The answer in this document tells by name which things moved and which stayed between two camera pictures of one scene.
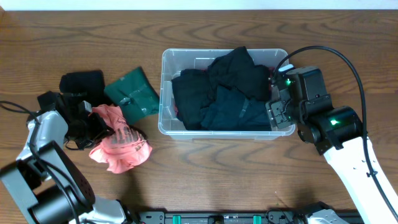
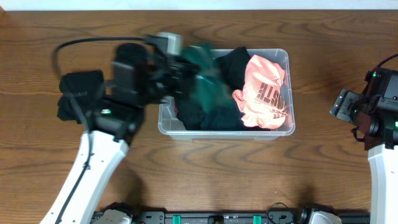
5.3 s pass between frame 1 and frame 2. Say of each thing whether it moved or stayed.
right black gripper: moved
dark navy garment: stayed
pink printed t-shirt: moved
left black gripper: moved
